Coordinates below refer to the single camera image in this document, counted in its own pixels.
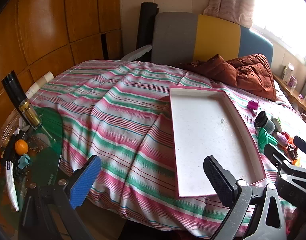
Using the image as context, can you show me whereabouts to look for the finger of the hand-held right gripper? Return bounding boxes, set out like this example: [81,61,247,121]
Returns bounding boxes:
[264,142,306,207]
[293,135,306,157]

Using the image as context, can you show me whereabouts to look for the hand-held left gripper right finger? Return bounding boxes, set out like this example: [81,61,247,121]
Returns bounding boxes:
[203,155,287,240]

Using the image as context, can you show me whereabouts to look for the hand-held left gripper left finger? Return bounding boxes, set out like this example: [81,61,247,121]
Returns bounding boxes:
[18,155,102,240]

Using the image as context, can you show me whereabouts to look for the brown pine cone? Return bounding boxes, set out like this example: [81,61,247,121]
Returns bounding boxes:
[286,145,299,159]

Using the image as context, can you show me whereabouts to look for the purple oval case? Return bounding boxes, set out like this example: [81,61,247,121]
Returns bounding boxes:
[275,132,289,147]

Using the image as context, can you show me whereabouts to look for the green plastic stamp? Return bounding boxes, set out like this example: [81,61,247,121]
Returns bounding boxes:
[258,127,278,152]

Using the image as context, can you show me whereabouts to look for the white green dispenser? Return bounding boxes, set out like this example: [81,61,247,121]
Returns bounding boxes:
[271,115,283,133]

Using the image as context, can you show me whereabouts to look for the black grey jar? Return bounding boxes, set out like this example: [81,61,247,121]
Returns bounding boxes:
[254,110,276,135]

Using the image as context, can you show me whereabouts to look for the pink cardboard box tray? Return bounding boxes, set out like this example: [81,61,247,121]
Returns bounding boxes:
[165,85,266,200]

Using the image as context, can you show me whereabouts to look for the magenta plastic cup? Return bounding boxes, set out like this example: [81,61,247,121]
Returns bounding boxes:
[247,99,260,115]

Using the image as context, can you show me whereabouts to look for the wooden window shelf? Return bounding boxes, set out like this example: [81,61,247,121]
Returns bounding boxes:
[273,74,306,115]

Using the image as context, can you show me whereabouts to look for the green glass round table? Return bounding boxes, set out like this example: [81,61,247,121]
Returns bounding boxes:
[0,107,64,233]

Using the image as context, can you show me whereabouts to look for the pink green striped bed sheet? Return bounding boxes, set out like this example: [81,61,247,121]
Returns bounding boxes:
[30,60,303,238]

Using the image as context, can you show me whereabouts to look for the blue plastic piece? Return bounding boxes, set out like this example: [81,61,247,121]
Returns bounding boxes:
[17,154,31,169]

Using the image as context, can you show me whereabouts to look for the white box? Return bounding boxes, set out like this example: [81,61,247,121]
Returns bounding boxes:
[283,63,295,84]

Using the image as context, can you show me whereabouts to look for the brown quilted blanket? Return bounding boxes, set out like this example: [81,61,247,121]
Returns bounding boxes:
[180,54,278,102]

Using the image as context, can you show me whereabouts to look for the gold glass jar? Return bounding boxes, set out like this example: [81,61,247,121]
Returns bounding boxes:
[19,99,43,130]

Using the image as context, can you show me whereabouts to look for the clear plastic container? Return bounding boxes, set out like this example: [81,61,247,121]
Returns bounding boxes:
[0,116,23,147]

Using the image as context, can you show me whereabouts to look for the black cylinder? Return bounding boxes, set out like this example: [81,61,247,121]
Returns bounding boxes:
[1,72,28,108]

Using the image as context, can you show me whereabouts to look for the window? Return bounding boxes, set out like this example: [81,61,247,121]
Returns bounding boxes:
[251,0,306,65]

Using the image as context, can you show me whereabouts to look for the white foam piece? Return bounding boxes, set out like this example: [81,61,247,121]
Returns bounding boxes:
[120,44,153,62]

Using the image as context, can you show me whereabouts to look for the grey yellow blue headboard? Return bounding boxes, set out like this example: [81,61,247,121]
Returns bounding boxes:
[150,12,274,67]

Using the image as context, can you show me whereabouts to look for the beige patterned curtain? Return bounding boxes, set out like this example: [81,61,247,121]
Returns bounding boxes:
[203,0,257,29]

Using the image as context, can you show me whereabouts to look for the wooden wardrobe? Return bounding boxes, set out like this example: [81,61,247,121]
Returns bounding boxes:
[0,0,123,150]

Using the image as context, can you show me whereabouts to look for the black rolled mat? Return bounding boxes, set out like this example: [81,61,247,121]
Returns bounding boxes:
[136,2,159,50]

